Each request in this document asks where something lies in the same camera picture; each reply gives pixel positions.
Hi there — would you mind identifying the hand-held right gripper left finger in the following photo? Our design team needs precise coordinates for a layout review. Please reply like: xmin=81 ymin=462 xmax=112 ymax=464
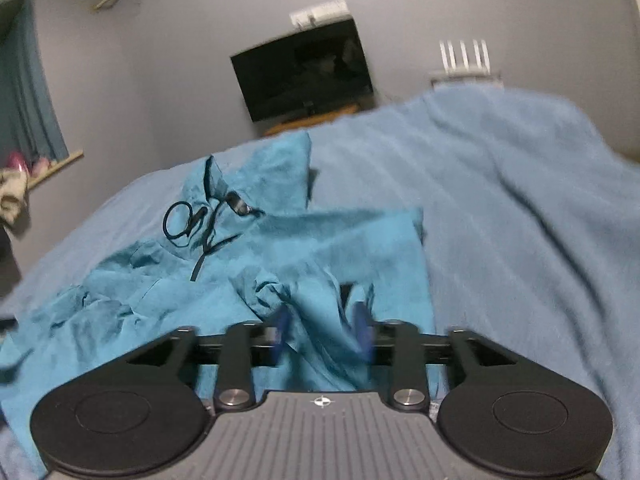
xmin=107 ymin=305 xmax=291 ymax=413

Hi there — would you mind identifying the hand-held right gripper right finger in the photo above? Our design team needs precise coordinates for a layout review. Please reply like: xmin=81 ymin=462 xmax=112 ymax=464
xmin=350 ymin=301 xmax=538 ymax=413

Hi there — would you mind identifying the teal zip jacket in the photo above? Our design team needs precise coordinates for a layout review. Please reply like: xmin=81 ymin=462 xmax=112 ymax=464
xmin=0 ymin=130 xmax=436 ymax=480

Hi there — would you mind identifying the light blue blanket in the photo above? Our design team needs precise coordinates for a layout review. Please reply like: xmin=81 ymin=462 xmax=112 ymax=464
xmin=0 ymin=85 xmax=640 ymax=480

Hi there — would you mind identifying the wooden monitor stand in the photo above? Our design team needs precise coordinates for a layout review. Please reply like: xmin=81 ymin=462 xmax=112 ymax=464
xmin=262 ymin=104 xmax=361 ymax=137

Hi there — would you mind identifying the black flat screen monitor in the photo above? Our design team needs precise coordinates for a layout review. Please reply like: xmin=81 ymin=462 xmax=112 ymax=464
xmin=230 ymin=16 xmax=376 ymax=123

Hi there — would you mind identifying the white cabinet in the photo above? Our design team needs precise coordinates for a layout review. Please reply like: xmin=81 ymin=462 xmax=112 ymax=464
xmin=430 ymin=72 xmax=503 ymax=90

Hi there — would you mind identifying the wooden window sill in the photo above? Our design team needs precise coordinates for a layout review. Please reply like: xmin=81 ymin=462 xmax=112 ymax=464
xmin=25 ymin=149 xmax=85 ymax=191

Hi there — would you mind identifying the white router with antennas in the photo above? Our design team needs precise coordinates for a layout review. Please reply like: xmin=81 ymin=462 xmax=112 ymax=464
xmin=439 ymin=37 xmax=492 ymax=77

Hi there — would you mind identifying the teal curtain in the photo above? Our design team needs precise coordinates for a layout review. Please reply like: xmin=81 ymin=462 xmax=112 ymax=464
xmin=0 ymin=0 xmax=70 ymax=163

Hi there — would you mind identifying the white wall socket strip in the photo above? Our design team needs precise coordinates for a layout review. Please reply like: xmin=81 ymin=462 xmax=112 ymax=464
xmin=290 ymin=0 xmax=349 ymax=26

